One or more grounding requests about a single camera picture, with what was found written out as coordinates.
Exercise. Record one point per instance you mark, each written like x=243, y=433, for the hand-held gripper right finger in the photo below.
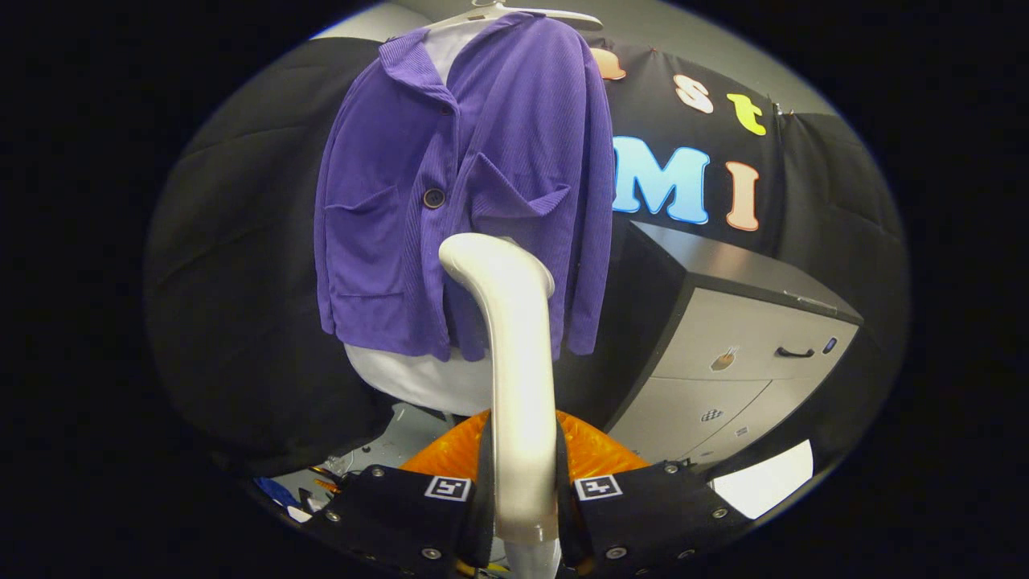
x=651, y=515

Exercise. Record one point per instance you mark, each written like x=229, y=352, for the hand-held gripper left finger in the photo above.
x=402, y=523

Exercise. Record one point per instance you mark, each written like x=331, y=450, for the white garment steamer head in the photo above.
x=518, y=362

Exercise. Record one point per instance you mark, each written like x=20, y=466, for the purple jacket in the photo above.
x=514, y=137

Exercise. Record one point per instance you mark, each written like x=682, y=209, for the white clothes hanger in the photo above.
x=547, y=12

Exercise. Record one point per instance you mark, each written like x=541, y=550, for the orange and black tool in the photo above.
x=325, y=485

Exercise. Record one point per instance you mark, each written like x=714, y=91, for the white sheet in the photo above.
x=764, y=482

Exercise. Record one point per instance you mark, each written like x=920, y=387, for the blue cloth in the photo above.
x=277, y=492

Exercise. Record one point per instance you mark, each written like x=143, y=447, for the grey drawer cabinet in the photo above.
x=739, y=330

